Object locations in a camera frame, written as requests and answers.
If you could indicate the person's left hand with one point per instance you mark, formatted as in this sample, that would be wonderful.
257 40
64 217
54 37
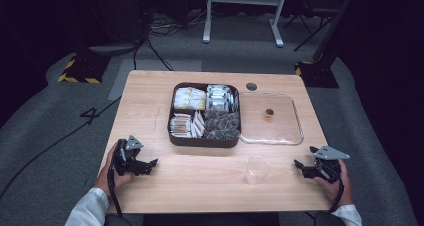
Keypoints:
106 177

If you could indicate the yellow black striped stand base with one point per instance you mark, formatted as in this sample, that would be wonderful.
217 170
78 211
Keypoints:
316 75
83 73

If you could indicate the clear plastic cup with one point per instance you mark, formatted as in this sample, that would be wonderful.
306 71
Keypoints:
256 171

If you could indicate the row of brown striped sticks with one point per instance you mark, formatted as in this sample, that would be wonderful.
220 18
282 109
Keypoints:
180 125

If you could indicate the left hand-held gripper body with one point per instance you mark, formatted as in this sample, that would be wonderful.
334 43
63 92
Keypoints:
124 159

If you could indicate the dark brown compartment box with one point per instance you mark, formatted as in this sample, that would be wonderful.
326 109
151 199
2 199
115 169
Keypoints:
203 143

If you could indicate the pile of silver packets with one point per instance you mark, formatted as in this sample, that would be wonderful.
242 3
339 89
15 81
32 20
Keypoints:
218 97

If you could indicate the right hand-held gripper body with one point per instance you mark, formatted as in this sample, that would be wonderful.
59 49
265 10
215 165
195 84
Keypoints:
328 164

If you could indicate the person's right hand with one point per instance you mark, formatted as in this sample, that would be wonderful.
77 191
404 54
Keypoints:
339 192

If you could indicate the grey round stand base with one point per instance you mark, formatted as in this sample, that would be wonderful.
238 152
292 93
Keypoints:
113 48

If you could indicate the black chair armrest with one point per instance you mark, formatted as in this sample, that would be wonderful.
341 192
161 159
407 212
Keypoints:
117 220
329 219

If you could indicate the clear lid with brass knob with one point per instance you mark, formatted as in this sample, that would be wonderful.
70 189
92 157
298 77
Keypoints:
283 129

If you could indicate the row of white sachets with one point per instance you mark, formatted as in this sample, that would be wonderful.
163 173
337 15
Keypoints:
198 124

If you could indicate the black slanted stand pole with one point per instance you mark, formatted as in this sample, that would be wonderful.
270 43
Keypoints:
336 22

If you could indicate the pile of dark tea bags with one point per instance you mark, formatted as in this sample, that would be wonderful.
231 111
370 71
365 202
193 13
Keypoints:
222 124

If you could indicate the black tripod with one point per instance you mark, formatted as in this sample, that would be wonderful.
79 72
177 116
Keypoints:
310 24

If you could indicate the pile of yellow white packets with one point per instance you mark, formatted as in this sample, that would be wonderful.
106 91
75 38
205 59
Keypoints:
189 98

